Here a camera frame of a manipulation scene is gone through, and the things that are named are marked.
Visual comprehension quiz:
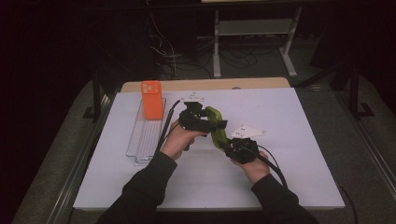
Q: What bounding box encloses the orange phone case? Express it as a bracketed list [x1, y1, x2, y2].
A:
[140, 79, 164, 120]

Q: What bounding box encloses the person's left hand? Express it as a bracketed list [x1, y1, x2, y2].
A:
[160, 122, 208, 161]

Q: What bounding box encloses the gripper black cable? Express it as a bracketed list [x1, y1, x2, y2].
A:
[246, 143, 359, 224]
[154, 99, 182, 154]

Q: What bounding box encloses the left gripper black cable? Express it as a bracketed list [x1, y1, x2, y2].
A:
[154, 99, 182, 154]

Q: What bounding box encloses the clear plastic tray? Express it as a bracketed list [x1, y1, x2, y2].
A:
[125, 97, 167, 166]

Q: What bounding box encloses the black metal stand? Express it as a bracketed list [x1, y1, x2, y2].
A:
[348, 62, 376, 119]
[82, 71, 108, 120]

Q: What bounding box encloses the thin white wire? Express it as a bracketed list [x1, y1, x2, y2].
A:
[148, 12, 178, 74]

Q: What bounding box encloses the green clown phone case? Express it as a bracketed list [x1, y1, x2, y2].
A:
[205, 105, 229, 149]

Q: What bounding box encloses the aluminium frame rail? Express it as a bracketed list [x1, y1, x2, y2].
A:
[335, 91, 396, 200]
[46, 92, 116, 224]

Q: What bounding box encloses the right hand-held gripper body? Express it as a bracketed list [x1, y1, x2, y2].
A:
[224, 125, 267, 164]

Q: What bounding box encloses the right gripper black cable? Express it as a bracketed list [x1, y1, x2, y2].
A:
[246, 143, 359, 224]

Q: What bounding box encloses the person's right hand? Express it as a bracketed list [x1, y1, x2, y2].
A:
[232, 152, 271, 185]

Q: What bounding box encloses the white metal table frame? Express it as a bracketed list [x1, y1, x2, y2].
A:
[212, 6, 303, 78]

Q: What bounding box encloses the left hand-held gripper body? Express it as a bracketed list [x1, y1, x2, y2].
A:
[178, 91, 216, 133]

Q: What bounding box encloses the tangle of dark floor cables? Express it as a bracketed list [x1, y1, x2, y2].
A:
[174, 35, 269, 78]

